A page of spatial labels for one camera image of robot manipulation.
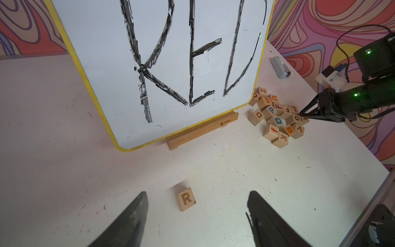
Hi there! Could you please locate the wooden block letter U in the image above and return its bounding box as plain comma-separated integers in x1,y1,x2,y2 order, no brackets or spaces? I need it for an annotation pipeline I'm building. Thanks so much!
268,94,279,104

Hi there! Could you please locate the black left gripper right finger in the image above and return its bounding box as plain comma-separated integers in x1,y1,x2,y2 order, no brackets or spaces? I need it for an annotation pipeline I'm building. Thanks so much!
246,190,310,247

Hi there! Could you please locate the wooden block blue P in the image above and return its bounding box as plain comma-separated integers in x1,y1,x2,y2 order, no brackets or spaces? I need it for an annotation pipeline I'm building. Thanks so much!
262,106,277,120

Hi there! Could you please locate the wooden block letter Z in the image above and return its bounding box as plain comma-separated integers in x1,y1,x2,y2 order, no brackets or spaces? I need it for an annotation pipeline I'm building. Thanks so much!
255,86,268,98

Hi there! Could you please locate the grey whiteboard eraser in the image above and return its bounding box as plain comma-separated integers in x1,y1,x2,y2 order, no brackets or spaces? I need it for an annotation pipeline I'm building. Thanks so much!
271,56,292,79

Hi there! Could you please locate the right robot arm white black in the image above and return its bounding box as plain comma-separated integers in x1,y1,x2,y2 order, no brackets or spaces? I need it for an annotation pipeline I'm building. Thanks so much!
300,26,395,122

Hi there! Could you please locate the wooden block letter K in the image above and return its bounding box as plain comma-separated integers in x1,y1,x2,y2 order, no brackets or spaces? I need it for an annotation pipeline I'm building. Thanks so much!
272,132,289,148

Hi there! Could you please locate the wooden block letter R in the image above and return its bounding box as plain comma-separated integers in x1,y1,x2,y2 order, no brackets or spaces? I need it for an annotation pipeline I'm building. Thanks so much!
177,187,196,212

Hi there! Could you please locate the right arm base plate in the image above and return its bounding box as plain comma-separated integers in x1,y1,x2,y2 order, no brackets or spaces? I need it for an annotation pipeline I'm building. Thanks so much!
350,204,395,247

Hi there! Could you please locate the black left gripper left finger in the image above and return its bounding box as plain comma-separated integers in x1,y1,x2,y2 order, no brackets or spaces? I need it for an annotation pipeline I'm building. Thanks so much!
90,191,149,247

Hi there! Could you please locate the wooden block letter G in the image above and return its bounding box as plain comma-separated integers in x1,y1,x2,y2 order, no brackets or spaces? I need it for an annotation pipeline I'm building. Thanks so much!
286,114,302,125

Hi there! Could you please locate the wooden block lowercase f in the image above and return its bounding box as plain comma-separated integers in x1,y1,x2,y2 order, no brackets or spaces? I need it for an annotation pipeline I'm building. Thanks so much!
263,124,279,141

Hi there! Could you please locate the wooden block letter D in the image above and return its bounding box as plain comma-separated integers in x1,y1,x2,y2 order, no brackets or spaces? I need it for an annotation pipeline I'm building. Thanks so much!
247,109,265,126

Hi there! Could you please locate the whiteboard with yellow rim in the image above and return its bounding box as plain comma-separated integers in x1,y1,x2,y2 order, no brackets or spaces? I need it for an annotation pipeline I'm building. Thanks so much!
45,1,274,151

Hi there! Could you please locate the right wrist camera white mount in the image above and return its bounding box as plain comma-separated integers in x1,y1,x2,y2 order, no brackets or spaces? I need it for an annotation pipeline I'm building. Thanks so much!
315,64,348,93

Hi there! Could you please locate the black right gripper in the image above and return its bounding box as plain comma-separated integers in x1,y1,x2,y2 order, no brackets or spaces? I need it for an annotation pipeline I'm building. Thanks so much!
299,89,357,122

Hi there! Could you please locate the wooden block blue Q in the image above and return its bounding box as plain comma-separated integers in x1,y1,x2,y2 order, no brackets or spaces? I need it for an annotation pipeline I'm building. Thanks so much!
268,116,287,129

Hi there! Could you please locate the wooden whiteboard stand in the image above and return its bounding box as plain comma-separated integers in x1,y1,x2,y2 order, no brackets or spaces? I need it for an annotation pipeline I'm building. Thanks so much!
166,111,239,150

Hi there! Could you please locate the wooden block letter E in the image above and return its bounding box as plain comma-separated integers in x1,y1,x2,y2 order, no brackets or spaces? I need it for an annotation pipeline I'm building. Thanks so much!
257,97,273,111

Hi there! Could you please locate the wooden block letter B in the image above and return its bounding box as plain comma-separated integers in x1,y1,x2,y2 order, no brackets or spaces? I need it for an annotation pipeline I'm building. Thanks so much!
280,125,295,136

